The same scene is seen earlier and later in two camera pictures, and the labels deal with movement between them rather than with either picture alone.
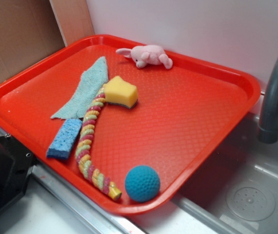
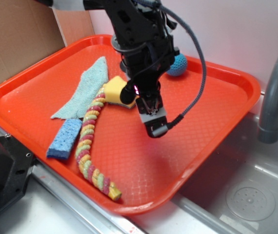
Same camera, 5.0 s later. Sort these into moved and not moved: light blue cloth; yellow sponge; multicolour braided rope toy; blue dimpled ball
Moved: blue dimpled ball
Not moved: multicolour braided rope toy; light blue cloth; yellow sponge
